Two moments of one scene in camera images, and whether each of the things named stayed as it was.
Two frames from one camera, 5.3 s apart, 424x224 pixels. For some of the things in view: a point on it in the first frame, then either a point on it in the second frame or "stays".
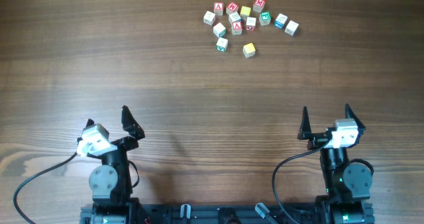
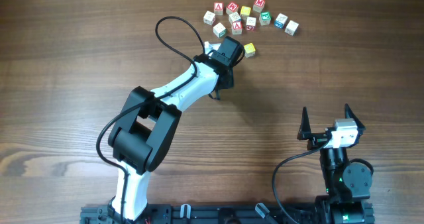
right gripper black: (318, 139) stays
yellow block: (248, 50) stays
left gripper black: (128, 144) → (230, 85)
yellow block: (245, 12) stays
